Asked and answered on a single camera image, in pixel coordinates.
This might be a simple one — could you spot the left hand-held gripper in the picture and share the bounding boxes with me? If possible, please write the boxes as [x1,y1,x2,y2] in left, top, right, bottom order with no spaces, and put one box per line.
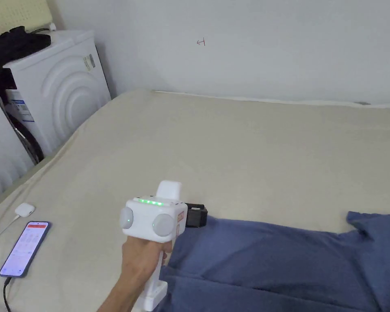
[119,180,209,312]

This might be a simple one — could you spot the dark blue shirt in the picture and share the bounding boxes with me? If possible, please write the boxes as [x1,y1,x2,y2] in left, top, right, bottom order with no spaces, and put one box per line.
[154,210,390,312]

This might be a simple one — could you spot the person's left forearm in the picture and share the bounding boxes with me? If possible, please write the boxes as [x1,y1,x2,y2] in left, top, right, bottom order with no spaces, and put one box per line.
[97,277,143,312]

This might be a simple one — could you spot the person's left hand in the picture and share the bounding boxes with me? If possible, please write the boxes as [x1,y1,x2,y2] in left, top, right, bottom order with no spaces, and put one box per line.
[121,234,168,295]

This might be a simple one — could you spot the bed with beige sheet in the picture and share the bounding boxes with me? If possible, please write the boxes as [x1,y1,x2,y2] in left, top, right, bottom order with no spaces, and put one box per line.
[0,89,390,312]

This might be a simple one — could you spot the small white charger box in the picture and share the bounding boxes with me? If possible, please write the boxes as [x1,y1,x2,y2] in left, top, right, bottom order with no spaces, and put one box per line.
[14,203,36,218]

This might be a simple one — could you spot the smartphone with lit screen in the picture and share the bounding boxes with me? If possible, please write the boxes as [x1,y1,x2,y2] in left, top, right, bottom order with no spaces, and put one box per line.
[0,221,51,279]

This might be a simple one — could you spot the white washing machine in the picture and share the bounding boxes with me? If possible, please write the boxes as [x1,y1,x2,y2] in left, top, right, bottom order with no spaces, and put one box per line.
[0,22,113,164]
[0,74,45,205]

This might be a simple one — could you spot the pale yellow pegboard panel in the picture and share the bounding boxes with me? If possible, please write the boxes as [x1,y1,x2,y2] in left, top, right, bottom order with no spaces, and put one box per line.
[0,0,53,37]

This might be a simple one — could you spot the thin white cable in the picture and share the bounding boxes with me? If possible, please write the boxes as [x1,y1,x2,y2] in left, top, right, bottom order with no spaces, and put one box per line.
[0,214,21,249]

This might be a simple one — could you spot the black braided cable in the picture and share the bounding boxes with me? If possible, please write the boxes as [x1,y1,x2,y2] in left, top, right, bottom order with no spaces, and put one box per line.
[2,276,14,312]

